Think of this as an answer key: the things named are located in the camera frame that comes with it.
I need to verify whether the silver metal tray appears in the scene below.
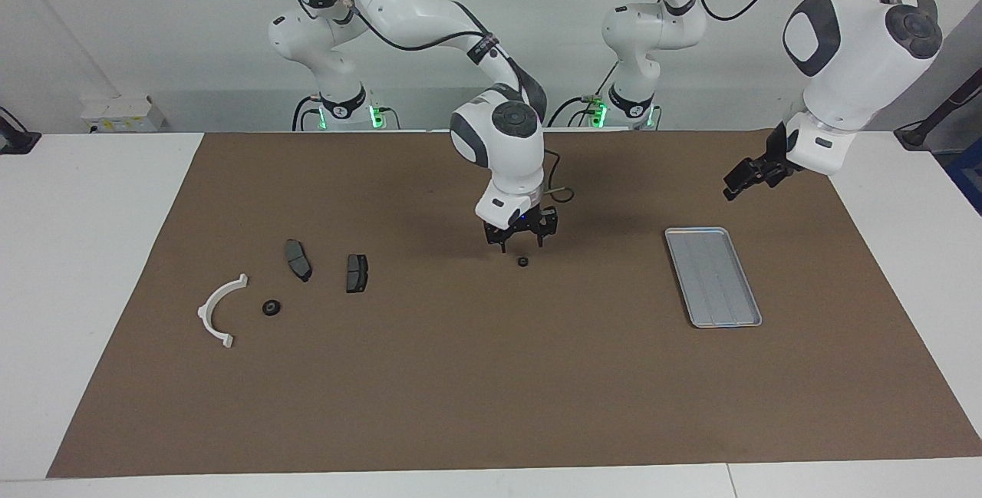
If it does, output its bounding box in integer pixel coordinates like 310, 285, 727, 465
664, 226, 763, 329

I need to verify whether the black stand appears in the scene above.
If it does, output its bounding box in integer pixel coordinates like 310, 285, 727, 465
894, 68, 982, 150

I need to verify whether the rectangular dark grey brake pad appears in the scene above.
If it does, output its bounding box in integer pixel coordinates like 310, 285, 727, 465
345, 253, 371, 294

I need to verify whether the brown table mat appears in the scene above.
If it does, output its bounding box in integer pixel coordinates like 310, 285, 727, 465
46, 128, 982, 479

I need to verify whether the blue object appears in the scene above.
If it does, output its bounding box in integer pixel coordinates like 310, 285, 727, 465
944, 137, 982, 215

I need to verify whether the curved dark grey brake pad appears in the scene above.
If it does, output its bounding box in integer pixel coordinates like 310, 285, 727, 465
284, 239, 313, 283

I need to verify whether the beige box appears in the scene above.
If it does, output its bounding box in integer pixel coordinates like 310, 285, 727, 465
81, 95, 166, 134

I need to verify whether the black base cable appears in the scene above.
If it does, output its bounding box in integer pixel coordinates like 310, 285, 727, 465
292, 94, 323, 132
546, 61, 619, 129

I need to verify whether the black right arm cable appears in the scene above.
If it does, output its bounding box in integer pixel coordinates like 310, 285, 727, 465
303, 0, 576, 203

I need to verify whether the white semicircular bracket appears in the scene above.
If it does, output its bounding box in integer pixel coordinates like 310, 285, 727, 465
197, 273, 250, 349

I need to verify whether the black clamp mount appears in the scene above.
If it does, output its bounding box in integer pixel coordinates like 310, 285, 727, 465
0, 105, 41, 155

